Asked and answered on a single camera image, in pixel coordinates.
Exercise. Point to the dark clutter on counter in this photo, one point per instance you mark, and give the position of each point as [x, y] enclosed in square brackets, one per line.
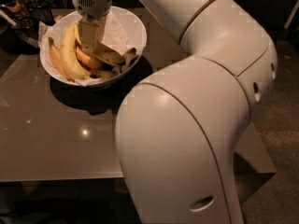
[20, 20]

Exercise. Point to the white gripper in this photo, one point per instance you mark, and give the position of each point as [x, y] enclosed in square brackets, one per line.
[92, 2]

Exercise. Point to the large left yellow banana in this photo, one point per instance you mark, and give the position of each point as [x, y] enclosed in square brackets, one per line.
[69, 57]

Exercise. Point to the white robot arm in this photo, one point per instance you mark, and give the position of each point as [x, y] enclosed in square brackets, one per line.
[177, 129]

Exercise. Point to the small outer yellow banana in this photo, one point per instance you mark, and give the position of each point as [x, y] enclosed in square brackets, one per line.
[54, 53]

